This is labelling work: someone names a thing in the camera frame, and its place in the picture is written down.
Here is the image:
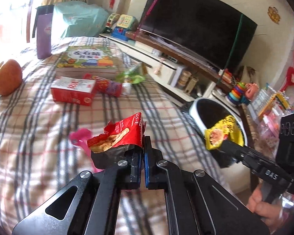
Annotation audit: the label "green children's book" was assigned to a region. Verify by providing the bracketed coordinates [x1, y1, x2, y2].
[56, 45, 122, 76]

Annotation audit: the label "person's right hand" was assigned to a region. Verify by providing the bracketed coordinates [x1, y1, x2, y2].
[246, 183, 289, 233]

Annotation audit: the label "plaid blanket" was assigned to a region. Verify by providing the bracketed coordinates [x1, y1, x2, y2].
[0, 37, 229, 234]

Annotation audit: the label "orange apple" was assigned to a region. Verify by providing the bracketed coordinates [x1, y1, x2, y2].
[0, 60, 23, 96]

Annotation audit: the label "white round trash bin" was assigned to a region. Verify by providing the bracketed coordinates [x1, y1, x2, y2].
[188, 97, 248, 169]

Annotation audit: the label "green snack wrapper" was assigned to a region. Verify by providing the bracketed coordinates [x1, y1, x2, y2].
[115, 63, 146, 84]

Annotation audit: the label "purple thermos cup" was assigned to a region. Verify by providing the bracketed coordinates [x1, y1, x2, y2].
[32, 4, 54, 60]

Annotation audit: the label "red snack tube wrapper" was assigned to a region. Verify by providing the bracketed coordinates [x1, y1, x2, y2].
[83, 74, 132, 97]

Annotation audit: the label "white TV cabinet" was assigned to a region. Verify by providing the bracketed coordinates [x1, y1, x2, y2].
[100, 32, 232, 102]

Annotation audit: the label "black flat television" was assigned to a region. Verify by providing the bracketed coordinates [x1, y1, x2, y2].
[140, 0, 257, 72]

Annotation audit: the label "rainbow ring stacker toy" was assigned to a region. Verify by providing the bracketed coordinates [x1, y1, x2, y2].
[225, 82, 246, 107]

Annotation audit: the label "toy cash register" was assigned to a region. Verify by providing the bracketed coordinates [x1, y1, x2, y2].
[104, 13, 139, 41]

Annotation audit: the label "red carton box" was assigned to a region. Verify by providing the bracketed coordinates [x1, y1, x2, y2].
[50, 77, 96, 106]

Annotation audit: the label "clear plastic storage boxes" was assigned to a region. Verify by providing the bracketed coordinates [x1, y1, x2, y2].
[248, 85, 294, 154]

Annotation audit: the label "teal fabric bundle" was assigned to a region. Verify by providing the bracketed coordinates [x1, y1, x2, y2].
[51, 1, 109, 40]

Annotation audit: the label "yellow snack wrapper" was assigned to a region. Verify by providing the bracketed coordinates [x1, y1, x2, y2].
[204, 115, 244, 151]

